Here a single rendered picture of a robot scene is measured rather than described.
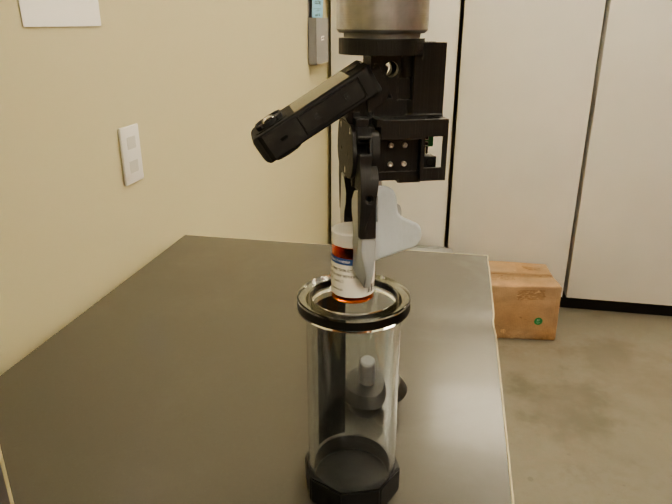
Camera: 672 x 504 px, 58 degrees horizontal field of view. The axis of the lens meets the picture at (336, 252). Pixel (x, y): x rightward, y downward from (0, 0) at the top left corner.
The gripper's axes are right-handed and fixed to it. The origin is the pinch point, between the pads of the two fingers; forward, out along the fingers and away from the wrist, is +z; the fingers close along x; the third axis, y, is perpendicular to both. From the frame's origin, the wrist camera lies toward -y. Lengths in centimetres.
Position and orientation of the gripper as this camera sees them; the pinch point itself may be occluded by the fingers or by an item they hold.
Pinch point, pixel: (353, 263)
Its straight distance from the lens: 56.4
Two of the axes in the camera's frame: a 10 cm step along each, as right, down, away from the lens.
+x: -1.7, -3.5, 9.2
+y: 9.9, -0.6, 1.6
